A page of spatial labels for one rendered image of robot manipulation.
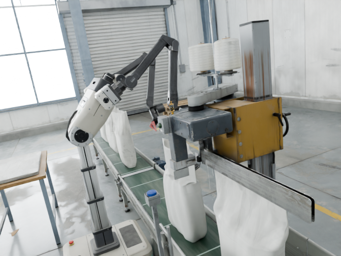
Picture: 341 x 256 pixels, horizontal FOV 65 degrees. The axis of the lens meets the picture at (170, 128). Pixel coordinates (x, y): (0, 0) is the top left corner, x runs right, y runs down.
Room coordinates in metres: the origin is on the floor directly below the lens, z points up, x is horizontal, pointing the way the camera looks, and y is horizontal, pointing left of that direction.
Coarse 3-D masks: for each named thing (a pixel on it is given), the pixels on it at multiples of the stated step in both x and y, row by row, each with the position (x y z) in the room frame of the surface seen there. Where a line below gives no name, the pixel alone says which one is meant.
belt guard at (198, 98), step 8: (208, 88) 1.68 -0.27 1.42; (224, 88) 1.61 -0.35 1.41; (232, 88) 1.68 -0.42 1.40; (192, 96) 1.44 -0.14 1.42; (200, 96) 1.43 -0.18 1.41; (208, 96) 1.48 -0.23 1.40; (216, 96) 1.54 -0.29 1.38; (224, 96) 1.60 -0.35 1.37; (192, 104) 1.42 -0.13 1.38; (200, 104) 1.43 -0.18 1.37
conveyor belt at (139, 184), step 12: (132, 180) 2.79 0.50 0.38; (144, 180) 2.75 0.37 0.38; (156, 180) 2.70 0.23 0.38; (144, 192) 2.47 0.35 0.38; (144, 204) 2.23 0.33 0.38; (216, 228) 1.74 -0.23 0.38; (180, 240) 1.66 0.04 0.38; (204, 240) 1.62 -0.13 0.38; (216, 240) 1.60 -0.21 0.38; (192, 252) 1.52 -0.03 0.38; (204, 252) 1.50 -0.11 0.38; (216, 252) 1.49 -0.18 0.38
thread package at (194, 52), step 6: (192, 48) 1.66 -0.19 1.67; (204, 48) 1.63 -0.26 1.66; (210, 48) 1.64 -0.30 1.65; (192, 54) 1.66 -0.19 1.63; (198, 54) 1.64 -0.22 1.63; (204, 54) 1.63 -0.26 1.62; (210, 54) 1.64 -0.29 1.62; (192, 60) 1.67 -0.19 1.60; (198, 60) 1.64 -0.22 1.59; (204, 60) 1.63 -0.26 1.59; (210, 60) 1.64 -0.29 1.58; (192, 66) 1.67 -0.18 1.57; (198, 66) 1.64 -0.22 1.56; (204, 66) 1.63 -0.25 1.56; (210, 66) 1.63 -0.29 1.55
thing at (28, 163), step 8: (32, 152) 3.08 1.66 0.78; (0, 160) 2.94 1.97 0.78; (8, 160) 2.90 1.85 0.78; (16, 160) 2.85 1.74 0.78; (24, 160) 2.81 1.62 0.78; (32, 160) 2.77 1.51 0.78; (0, 168) 2.64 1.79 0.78; (8, 168) 2.60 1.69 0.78; (16, 168) 2.57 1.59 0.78; (24, 168) 2.53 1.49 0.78; (32, 168) 2.50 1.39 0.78; (0, 176) 2.39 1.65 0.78; (8, 176) 2.36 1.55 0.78; (16, 176) 2.33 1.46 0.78
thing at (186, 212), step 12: (168, 144) 1.94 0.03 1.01; (168, 156) 1.74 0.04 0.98; (168, 168) 1.77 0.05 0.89; (192, 168) 1.59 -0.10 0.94; (168, 180) 1.79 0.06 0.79; (180, 180) 1.66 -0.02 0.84; (192, 180) 1.60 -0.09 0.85; (168, 192) 1.79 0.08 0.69; (180, 192) 1.63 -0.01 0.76; (192, 192) 1.60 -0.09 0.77; (168, 204) 1.84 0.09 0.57; (180, 204) 1.65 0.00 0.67; (192, 204) 1.60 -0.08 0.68; (168, 216) 1.86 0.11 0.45; (180, 216) 1.65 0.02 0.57; (192, 216) 1.59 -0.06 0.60; (204, 216) 1.63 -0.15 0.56; (180, 228) 1.70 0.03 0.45; (192, 228) 1.59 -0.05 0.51; (204, 228) 1.63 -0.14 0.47; (192, 240) 1.60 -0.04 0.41
